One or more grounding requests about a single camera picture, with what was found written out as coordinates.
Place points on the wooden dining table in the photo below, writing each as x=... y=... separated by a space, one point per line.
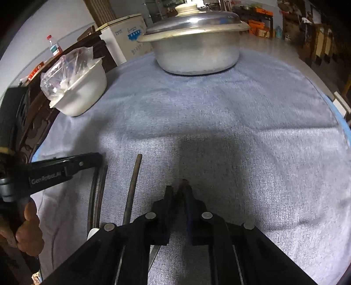
x=246 y=9

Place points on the blue water jug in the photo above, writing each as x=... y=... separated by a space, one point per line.
x=279 y=32

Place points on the blue table cover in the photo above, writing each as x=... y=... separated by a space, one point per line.
x=330 y=100

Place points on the white plastic spoon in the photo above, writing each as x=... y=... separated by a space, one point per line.
x=93 y=231

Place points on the orange box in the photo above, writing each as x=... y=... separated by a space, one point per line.
x=256 y=24
x=266 y=33

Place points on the white step stool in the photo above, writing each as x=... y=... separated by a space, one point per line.
x=342 y=102

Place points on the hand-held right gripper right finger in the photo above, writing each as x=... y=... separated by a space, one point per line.
x=189 y=208

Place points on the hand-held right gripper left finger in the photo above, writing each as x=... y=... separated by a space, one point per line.
x=167 y=200

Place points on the aluminium pot lid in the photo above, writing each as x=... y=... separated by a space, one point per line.
x=192 y=22

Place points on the dark wooden chair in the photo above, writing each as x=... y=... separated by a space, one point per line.
x=96 y=38

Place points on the person's left hand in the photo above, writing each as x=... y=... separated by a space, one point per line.
x=30 y=233

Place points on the clear plastic bottle red cap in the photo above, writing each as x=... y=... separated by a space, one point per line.
x=54 y=48

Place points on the white chest freezer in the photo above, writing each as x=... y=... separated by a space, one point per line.
x=126 y=35

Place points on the dark wooden sideboard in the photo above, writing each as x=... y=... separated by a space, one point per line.
x=35 y=123

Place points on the grey towel cloth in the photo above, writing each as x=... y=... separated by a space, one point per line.
x=219 y=131

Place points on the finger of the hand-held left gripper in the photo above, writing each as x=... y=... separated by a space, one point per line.
x=85 y=161

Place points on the clear plastic bag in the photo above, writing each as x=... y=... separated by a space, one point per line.
x=57 y=74

